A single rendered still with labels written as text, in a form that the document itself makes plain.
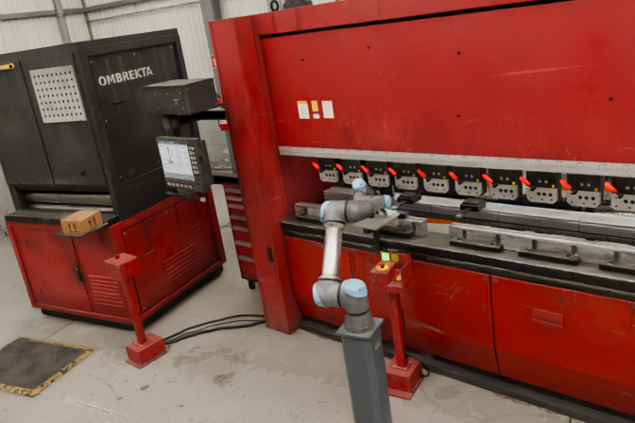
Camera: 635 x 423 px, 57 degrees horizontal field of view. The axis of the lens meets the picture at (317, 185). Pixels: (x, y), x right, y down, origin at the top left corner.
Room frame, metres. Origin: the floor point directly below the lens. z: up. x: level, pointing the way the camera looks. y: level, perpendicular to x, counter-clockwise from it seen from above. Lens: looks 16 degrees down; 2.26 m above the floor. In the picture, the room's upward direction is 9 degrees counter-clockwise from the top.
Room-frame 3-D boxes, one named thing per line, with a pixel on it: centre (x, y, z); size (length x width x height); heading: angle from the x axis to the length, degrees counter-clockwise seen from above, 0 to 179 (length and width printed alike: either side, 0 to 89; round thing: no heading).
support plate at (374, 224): (3.33, -0.32, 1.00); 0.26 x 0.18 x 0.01; 137
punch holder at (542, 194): (2.78, -1.14, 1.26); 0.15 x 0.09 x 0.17; 47
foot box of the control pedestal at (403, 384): (3.06, -0.33, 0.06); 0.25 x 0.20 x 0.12; 147
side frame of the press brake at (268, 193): (4.23, 0.18, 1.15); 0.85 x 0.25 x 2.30; 137
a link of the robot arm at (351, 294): (2.52, -0.09, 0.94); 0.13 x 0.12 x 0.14; 68
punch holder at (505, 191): (2.91, -0.99, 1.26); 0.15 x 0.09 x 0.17; 47
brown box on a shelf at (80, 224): (4.08, 1.77, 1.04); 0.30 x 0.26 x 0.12; 59
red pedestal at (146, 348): (3.84, 1.45, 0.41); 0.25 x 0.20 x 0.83; 137
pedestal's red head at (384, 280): (3.09, -0.35, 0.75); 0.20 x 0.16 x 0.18; 57
